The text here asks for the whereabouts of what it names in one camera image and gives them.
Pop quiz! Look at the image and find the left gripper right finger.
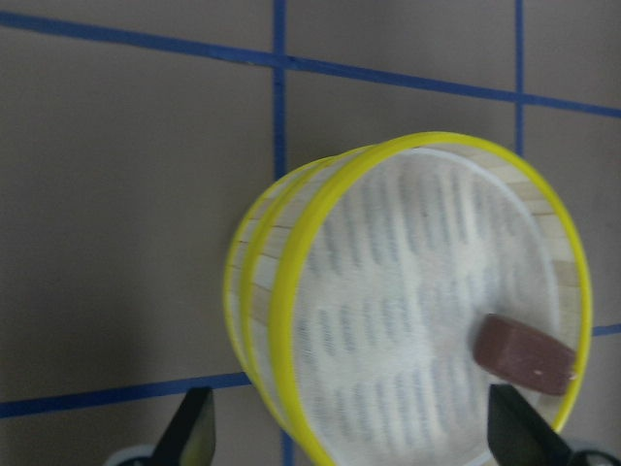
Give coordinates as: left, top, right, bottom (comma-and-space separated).
487, 384, 580, 466

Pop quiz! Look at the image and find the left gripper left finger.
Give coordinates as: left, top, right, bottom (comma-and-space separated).
147, 387, 216, 465

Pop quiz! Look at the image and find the brown steamed bun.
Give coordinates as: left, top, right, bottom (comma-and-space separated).
473, 314, 576, 396

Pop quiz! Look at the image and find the yellow steamer layer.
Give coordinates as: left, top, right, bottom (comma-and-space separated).
223, 147, 366, 405
250, 132, 592, 465

